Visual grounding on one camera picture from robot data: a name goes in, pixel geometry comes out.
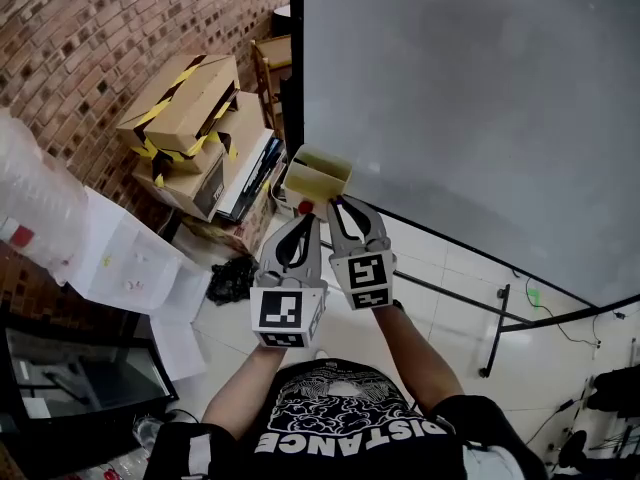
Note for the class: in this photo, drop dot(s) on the stack of books and folders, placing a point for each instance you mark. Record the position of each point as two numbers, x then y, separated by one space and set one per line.
257 173

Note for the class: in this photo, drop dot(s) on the whiteboard on black stand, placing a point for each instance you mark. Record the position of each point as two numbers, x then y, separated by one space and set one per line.
450 93

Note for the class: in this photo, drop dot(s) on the black framed glass cabinet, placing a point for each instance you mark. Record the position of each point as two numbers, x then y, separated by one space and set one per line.
80 373

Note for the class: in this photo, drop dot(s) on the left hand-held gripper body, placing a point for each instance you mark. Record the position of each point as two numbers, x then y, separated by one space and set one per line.
285 313

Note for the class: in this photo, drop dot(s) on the person's right forearm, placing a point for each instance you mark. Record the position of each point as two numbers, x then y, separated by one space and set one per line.
415 358

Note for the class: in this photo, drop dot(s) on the yellow marker holder box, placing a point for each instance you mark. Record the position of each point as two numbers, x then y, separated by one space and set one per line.
312 183

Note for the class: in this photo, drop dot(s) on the black plastic bag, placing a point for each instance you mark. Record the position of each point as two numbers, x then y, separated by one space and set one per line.
231 279

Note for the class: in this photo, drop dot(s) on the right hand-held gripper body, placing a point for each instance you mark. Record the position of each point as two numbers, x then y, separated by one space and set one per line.
367 278

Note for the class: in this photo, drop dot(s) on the large brown cardboard box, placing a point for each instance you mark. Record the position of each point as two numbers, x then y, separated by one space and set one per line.
245 123

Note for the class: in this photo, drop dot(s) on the wooden chair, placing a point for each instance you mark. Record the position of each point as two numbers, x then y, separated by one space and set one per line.
270 68

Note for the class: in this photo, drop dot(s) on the cardboard box with striped tape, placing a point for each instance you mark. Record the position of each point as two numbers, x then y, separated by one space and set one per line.
190 98

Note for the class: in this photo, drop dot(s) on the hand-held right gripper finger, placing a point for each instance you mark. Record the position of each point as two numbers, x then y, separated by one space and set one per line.
339 238
377 230

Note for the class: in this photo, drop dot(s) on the clear plastic bottle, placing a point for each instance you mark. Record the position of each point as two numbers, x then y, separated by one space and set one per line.
147 433

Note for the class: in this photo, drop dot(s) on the black equipment pile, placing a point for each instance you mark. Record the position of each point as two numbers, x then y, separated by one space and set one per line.
615 398

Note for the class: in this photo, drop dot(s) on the white paper sheets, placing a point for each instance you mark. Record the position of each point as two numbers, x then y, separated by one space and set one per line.
130 263

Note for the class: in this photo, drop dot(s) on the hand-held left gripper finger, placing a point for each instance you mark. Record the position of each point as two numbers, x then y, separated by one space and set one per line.
274 248
312 253

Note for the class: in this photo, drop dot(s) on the person's black printed shirt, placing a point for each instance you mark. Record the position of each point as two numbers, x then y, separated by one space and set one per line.
350 433

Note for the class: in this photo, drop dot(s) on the person's left forearm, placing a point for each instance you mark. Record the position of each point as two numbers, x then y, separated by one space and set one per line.
245 388

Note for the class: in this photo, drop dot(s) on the printed low cardboard box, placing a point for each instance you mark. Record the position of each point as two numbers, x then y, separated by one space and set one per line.
240 228

